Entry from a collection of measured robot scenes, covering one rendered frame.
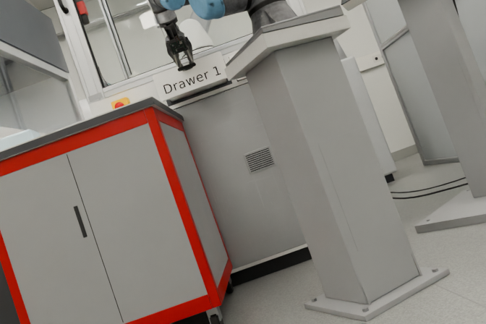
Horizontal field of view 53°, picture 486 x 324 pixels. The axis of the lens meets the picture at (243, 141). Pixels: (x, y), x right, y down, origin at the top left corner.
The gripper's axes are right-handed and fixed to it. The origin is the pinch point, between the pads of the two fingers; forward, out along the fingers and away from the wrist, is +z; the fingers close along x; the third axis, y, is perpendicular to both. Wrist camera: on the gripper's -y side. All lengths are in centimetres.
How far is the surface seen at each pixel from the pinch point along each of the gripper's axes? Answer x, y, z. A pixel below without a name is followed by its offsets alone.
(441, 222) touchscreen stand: 69, 57, 68
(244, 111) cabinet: 15.5, -1.0, 28.7
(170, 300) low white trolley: -25, 78, 38
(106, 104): -39.5, -14.3, 9.7
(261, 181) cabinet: 12, 16, 53
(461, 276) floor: 53, 102, 40
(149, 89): -19.9, -14.3, 9.8
